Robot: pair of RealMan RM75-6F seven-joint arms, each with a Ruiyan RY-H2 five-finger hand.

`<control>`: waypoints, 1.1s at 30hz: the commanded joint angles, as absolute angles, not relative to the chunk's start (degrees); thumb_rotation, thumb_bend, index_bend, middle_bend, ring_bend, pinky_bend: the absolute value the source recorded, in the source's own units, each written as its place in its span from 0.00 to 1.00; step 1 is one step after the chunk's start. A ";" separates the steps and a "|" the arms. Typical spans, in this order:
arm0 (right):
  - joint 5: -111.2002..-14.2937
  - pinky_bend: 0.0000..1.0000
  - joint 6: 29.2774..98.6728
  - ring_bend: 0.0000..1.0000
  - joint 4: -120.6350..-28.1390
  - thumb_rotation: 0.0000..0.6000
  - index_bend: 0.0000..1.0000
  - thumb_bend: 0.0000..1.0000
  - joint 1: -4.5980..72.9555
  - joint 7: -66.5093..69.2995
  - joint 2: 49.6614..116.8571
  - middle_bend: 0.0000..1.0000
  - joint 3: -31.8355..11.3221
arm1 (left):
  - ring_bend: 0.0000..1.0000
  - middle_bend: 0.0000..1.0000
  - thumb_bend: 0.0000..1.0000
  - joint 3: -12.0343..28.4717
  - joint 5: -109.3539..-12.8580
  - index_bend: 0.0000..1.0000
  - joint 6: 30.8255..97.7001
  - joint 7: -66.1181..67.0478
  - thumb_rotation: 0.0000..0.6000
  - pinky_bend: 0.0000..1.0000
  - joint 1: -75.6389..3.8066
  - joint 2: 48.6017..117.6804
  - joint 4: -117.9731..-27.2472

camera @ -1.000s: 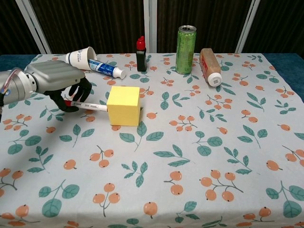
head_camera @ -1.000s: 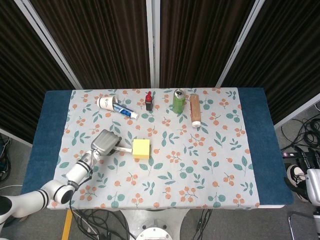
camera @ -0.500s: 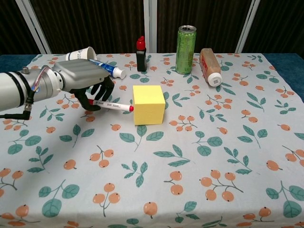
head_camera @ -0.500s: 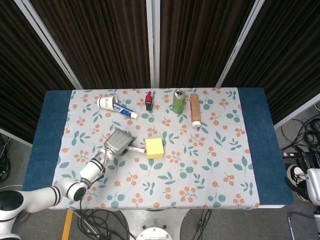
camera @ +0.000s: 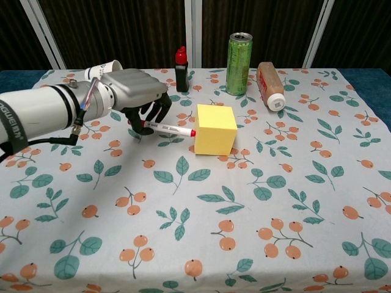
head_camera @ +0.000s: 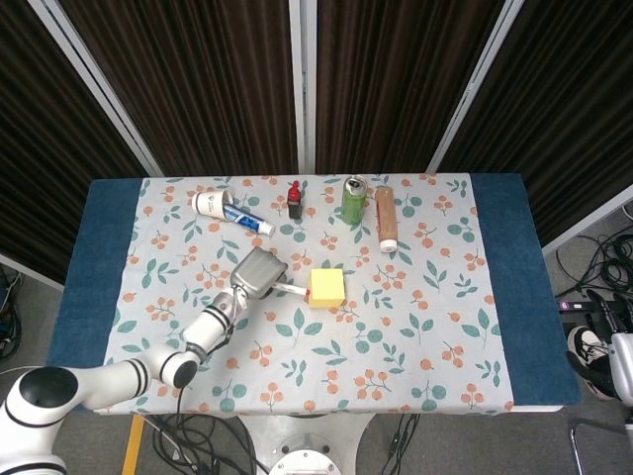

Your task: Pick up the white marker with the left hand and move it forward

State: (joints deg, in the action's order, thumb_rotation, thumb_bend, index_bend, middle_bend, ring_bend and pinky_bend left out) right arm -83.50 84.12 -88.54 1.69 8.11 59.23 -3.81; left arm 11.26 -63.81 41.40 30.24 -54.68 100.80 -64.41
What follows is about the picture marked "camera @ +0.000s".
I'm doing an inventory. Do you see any small black red-capped bottle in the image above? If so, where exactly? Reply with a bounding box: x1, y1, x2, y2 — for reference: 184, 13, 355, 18
175, 46, 190, 92

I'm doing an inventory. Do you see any yellow cube block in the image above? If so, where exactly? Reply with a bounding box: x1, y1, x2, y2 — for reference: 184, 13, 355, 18
194, 104, 238, 157

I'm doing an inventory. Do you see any red-capped white marker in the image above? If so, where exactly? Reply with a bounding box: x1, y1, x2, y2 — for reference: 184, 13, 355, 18
127, 120, 197, 138

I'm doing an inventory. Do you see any white paper cup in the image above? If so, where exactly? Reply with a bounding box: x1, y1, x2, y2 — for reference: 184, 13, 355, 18
84, 59, 124, 81

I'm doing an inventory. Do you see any brown drink bottle white cap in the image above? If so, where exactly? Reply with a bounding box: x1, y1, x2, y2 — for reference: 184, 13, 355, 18
257, 62, 286, 112

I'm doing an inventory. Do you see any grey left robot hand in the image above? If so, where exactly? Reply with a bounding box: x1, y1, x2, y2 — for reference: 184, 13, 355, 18
100, 68, 172, 136

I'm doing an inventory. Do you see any dark ribbed partition panel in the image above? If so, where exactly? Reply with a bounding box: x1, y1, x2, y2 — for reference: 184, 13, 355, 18
39, 0, 186, 70
0, 0, 53, 71
201, 0, 323, 68
314, 0, 391, 70

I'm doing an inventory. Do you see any white partition frame post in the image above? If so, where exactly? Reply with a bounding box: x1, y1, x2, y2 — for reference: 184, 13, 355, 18
20, 0, 67, 70
301, 0, 335, 69
183, 0, 204, 68

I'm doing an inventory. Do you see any green drink can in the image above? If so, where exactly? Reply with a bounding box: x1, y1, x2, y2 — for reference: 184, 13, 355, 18
225, 32, 254, 95

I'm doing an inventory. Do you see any floral fruit print tablecloth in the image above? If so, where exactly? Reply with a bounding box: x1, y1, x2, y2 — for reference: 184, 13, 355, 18
0, 68, 391, 293

